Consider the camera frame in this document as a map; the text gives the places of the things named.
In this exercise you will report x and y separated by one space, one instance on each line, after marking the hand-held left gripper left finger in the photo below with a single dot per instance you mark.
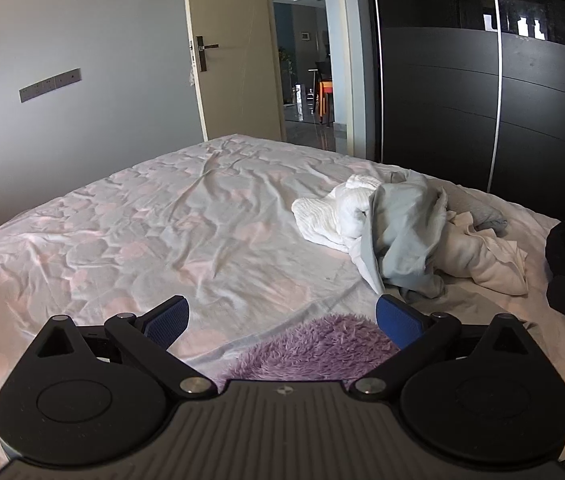
167 322

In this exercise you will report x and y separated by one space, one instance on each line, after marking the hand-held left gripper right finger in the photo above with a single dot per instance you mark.
400 322

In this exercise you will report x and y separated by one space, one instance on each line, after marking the light grey shirt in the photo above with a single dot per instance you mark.
402 230

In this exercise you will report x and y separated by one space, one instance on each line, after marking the cream garment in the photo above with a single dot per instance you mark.
487 260

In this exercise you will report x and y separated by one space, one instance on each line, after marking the purple fuzzy robe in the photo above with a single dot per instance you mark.
312 350

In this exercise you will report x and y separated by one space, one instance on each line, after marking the bed with pink dotted sheet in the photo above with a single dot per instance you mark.
162 220

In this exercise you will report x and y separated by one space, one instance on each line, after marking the white textured garment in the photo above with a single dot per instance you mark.
332 215

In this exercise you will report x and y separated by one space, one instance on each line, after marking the black sliding wardrobe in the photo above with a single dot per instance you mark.
437 110

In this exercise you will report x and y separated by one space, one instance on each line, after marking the orange stool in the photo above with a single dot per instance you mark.
325 95

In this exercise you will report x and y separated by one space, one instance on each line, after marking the beige room door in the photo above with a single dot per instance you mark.
232 85

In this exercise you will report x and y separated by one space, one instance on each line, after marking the green houseplant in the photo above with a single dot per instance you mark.
287 65

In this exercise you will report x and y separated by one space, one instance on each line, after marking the grey wall switch panel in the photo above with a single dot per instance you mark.
50 85

